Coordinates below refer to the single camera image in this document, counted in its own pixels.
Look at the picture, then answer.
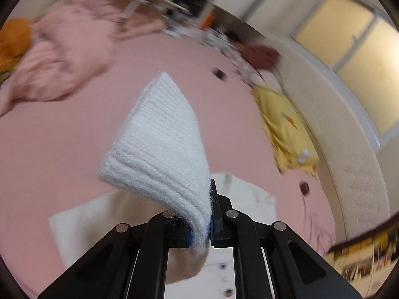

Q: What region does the small brown round object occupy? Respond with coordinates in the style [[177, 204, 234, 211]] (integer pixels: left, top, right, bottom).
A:
[[299, 182, 310, 196]]

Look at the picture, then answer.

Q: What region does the yellow cartoon pillow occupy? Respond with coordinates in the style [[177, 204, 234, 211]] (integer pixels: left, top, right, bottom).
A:
[[252, 86, 319, 177]]

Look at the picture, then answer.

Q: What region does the cream padded headboard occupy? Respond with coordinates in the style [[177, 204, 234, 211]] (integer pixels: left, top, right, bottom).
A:
[[265, 34, 391, 243]]

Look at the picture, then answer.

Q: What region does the pink bed sheet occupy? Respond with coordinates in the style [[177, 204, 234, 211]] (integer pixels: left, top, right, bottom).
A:
[[1, 34, 335, 297]]

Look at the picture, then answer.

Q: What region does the small black box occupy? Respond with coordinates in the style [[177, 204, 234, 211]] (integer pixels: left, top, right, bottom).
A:
[[212, 68, 226, 81]]

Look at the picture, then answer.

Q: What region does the dark red garment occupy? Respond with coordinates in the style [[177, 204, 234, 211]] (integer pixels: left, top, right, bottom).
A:
[[241, 44, 280, 70]]

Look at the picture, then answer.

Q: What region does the pink crumpled duvet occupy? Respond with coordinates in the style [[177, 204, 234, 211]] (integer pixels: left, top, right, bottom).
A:
[[1, 0, 166, 114]]

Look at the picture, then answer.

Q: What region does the orange plush pillow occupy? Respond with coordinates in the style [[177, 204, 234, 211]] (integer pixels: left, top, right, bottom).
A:
[[1, 18, 32, 73]]

